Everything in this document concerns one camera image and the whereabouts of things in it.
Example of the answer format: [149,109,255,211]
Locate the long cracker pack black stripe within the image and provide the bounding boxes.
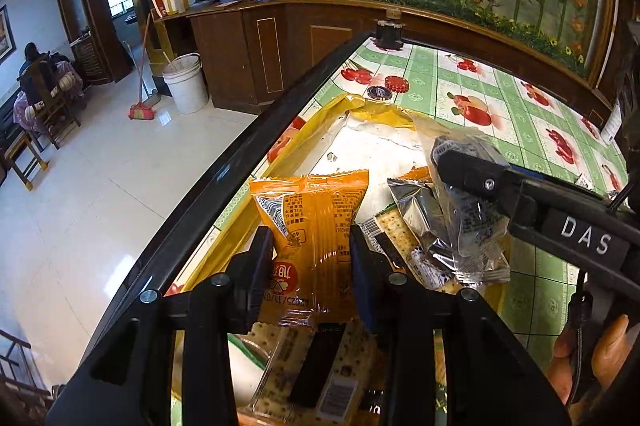
[247,321,388,426]

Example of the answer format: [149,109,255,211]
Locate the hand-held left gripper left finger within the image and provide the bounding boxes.
[45,226,275,426]

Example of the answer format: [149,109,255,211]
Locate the dark glass jar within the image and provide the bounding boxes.
[375,9,405,52]

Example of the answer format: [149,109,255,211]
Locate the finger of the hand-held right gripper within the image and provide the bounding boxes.
[434,149,549,233]

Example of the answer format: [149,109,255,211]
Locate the red white carton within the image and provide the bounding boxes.
[152,0,188,17]

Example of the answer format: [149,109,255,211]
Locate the white plastic bucket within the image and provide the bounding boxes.
[161,52,210,114]

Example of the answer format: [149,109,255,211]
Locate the framed wall picture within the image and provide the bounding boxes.
[0,4,12,64]

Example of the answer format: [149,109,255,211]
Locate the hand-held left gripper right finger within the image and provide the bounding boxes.
[350,225,571,426]

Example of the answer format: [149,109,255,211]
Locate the white tray with yellow rim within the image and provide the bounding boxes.
[170,94,516,426]

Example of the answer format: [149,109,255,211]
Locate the green fruit print tablecloth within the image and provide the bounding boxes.
[165,34,631,357]

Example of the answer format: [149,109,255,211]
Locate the small orange snack packet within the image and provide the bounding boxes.
[248,170,372,329]

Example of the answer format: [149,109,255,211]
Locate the crinkled silver snack packet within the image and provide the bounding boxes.
[410,116,512,287]

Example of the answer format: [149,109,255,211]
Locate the wooden bench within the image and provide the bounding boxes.
[0,126,51,192]

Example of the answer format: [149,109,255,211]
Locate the red broom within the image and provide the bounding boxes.
[129,11,157,122]

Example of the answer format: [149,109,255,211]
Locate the cracker pack green ends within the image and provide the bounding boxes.
[360,206,466,297]

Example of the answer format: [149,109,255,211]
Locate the wooden chair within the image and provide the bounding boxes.
[30,56,83,149]

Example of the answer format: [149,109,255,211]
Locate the person's right hand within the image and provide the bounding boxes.
[547,313,632,407]

